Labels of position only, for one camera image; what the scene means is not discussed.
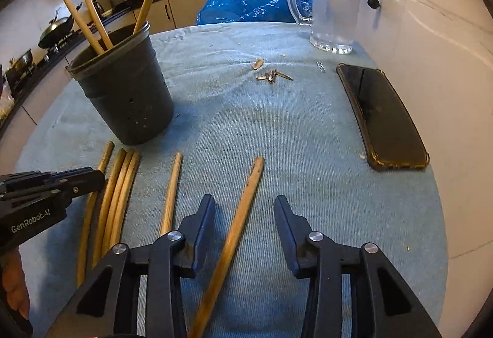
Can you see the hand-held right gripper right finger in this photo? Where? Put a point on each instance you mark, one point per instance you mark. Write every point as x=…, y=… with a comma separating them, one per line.
x=287, y=236

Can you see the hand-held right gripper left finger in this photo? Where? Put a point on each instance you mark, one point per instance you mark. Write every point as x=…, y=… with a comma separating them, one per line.
x=205, y=234

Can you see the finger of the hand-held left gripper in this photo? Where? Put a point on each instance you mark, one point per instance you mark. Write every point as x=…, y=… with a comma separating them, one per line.
x=83, y=181

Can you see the dark grey utensil holder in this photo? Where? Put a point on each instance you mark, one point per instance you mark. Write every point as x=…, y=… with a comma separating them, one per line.
x=127, y=99

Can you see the person's left hand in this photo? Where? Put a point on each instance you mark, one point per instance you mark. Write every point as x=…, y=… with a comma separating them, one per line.
x=14, y=284

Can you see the light blue tablecloth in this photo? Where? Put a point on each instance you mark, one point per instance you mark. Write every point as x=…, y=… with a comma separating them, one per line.
x=269, y=122

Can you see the steel cooking pot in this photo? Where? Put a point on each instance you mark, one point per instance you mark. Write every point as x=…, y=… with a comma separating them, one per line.
x=21, y=64

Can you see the black smartphone in case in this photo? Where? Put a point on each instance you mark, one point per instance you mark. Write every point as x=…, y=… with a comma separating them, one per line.
x=385, y=122

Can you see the black wok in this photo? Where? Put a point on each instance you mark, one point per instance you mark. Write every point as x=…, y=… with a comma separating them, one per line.
x=56, y=32

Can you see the pile of seed shells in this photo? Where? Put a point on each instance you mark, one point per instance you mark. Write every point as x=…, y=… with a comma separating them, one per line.
x=271, y=76

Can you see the metal paperclip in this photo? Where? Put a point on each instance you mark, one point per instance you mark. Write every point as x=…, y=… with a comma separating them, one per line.
x=321, y=66

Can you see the single seed shell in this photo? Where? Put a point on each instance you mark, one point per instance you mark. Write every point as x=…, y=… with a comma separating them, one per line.
x=258, y=64

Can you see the dark kettle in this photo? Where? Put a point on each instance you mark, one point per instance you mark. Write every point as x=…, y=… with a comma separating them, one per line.
x=98, y=7

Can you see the clear glass pitcher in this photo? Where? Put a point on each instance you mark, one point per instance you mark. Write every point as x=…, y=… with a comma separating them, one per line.
x=335, y=6

